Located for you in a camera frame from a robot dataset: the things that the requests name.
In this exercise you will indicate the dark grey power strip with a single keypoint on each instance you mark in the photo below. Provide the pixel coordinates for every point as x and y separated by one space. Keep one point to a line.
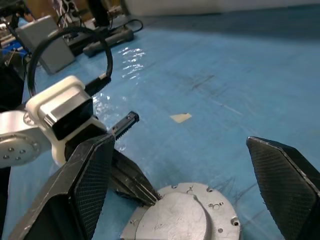
112 40

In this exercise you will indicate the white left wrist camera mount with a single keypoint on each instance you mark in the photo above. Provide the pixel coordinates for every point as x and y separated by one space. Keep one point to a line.
65 92

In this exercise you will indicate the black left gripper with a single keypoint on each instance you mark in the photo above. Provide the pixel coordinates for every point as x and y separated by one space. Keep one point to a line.
92 135

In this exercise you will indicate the small beige tape scrap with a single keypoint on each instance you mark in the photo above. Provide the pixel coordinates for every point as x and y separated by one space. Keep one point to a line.
181 117

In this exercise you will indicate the grey metal box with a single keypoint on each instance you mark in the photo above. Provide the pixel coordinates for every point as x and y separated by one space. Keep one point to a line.
50 50

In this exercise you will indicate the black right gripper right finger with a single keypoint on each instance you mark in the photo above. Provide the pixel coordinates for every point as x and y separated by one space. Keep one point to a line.
287 192

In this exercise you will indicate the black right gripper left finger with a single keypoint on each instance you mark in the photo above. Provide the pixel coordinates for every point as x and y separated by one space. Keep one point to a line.
65 195

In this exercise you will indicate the silver finned motor cover lid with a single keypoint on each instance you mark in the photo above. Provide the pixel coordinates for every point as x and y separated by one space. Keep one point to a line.
175 220

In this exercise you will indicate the black upright post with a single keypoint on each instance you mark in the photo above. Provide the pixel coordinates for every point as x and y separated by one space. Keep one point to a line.
100 12

